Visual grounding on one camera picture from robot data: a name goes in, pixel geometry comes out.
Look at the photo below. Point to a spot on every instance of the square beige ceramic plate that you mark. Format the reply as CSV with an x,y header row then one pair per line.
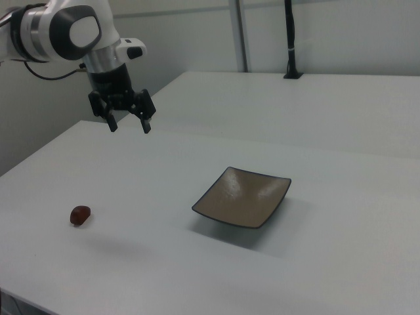
x,y
239,200

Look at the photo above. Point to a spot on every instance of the small brown round food item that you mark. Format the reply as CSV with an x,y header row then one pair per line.
x,y
79,215

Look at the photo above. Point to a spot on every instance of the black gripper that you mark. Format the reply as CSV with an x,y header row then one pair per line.
x,y
110,83

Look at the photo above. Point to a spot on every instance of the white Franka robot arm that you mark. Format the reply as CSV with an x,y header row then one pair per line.
x,y
39,29

